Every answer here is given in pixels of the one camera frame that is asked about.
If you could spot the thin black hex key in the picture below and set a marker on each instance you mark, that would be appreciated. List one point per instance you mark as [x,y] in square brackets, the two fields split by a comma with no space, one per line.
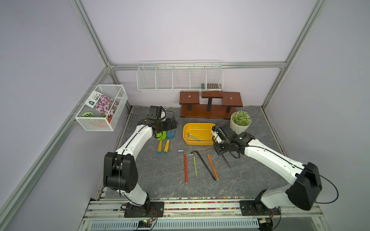
[225,160]

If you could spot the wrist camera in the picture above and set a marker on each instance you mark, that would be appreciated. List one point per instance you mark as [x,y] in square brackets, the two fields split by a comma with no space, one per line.
[156,113]
[219,133]

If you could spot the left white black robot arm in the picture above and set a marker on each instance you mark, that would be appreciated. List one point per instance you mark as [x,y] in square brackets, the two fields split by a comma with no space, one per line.
[120,171]

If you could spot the green garden trowel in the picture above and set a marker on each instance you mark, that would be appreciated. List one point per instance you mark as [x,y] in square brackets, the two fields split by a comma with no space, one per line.
[161,137]

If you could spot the long white wire shelf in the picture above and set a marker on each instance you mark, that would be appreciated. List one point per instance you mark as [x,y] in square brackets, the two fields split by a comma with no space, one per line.
[188,75]

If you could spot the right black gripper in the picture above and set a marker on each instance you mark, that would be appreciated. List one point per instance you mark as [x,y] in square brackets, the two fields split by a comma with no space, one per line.
[218,150]

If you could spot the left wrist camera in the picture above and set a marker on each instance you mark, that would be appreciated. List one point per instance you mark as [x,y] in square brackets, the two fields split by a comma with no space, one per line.
[156,113]

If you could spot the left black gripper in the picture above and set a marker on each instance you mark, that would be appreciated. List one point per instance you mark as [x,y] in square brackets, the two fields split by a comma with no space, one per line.
[169,126]

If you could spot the yellow hex key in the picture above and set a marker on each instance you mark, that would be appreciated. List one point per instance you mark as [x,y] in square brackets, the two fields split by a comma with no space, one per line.
[201,136]

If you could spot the flower seed packet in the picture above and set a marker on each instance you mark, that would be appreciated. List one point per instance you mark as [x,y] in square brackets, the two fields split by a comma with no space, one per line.
[102,103]

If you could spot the brown wooden stepped stand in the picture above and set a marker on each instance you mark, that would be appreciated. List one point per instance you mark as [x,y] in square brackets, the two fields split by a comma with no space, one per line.
[209,104]

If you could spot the large black hex key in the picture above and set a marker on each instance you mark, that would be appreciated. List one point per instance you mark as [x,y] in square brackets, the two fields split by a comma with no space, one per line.
[204,163]

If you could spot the yellow plastic storage box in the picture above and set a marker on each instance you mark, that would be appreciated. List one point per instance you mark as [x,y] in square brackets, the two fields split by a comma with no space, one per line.
[201,129]

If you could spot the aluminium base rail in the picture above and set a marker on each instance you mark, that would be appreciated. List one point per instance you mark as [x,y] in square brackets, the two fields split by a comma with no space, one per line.
[200,214]

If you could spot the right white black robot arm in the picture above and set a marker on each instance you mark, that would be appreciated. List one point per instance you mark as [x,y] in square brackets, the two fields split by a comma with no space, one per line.
[303,180]

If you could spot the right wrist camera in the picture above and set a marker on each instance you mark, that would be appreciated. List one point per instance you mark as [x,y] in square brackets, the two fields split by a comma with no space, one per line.
[219,133]

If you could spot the white wire side basket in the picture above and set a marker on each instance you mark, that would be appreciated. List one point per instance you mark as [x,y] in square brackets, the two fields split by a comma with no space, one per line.
[100,121]

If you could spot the orange hex key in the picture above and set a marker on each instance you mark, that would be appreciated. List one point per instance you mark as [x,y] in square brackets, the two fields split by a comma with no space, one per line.
[212,165]

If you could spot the red hex key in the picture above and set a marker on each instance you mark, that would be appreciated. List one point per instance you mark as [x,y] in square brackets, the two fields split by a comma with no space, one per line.
[185,165]

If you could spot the white pot green plant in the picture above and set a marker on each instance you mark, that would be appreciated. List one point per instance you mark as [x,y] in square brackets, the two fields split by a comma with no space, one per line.
[240,121]

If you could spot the blue garden hand rake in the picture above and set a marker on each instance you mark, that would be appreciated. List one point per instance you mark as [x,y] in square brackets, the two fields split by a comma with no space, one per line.
[170,134]

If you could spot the green hex key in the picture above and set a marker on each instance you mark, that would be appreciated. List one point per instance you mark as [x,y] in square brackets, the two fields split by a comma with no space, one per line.
[195,165]

